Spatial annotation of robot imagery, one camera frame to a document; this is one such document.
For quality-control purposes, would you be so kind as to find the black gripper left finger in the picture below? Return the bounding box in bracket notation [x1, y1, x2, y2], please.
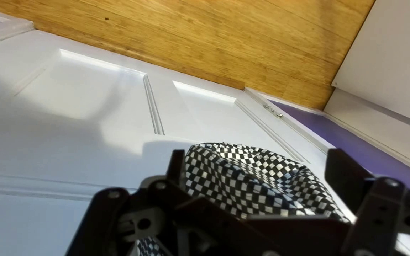
[64, 148, 188, 256]

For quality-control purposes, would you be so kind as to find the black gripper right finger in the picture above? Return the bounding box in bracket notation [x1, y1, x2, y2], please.
[325, 147, 410, 256]

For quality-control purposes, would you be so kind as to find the black white checkered hat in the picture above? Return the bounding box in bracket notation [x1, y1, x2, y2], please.
[133, 141, 356, 256]

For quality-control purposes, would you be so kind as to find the white panelled door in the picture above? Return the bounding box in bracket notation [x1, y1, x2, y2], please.
[0, 19, 410, 256]

